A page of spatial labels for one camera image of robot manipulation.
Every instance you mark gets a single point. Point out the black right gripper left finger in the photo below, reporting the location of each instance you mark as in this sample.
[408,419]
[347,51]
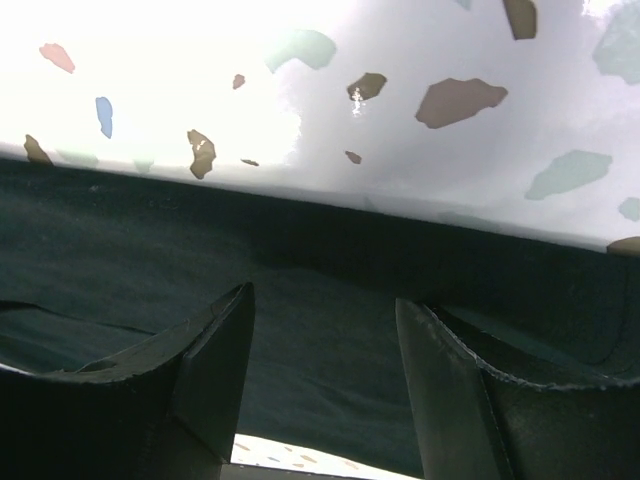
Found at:
[165,408]

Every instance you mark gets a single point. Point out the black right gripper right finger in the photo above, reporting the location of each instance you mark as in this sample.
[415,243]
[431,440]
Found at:
[488,407]

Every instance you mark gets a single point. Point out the black t-shirt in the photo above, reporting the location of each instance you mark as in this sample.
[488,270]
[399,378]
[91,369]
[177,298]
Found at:
[102,260]

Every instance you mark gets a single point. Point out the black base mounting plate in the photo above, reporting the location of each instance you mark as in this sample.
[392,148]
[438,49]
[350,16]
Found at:
[255,472]

